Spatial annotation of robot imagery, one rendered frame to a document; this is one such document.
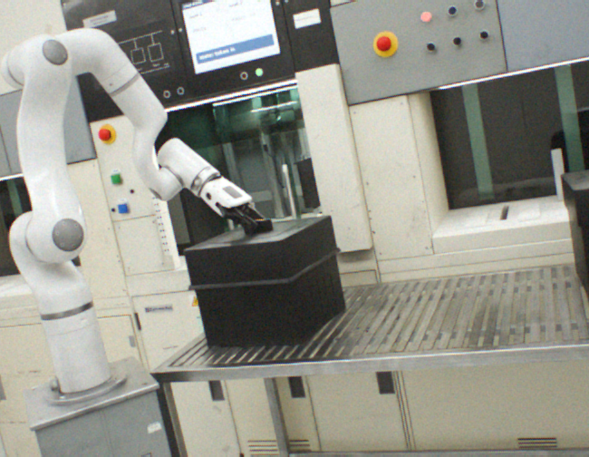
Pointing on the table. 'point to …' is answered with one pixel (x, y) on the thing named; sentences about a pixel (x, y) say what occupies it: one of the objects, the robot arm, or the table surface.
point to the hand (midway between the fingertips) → (254, 222)
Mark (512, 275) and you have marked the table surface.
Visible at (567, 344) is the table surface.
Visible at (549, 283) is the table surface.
